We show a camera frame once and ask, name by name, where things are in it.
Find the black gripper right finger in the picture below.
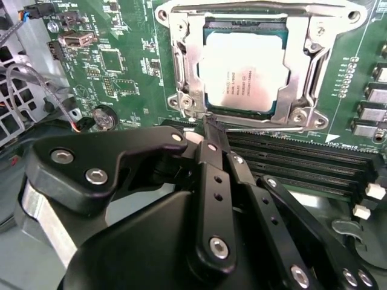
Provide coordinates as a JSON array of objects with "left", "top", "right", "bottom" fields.
[{"left": 225, "top": 141, "right": 380, "bottom": 290}]

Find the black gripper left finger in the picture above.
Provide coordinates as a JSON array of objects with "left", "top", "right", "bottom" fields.
[{"left": 18, "top": 116, "right": 239, "bottom": 274}]

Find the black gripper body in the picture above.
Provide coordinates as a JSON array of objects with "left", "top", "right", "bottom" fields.
[{"left": 60, "top": 190, "right": 341, "bottom": 290}]

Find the wire locking lever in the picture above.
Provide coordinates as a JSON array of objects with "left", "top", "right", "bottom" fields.
[
  {"left": 169, "top": 0, "right": 353, "bottom": 16},
  {"left": 225, "top": 124, "right": 306, "bottom": 135}
]

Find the CPU with silver top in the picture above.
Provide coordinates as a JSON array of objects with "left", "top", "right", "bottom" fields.
[{"left": 197, "top": 16, "right": 296, "bottom": 118}]

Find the metal socket cover frame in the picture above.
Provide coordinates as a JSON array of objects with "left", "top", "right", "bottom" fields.
[{"left": 167, "top": 10, "right": 332, "bottom": 125}]

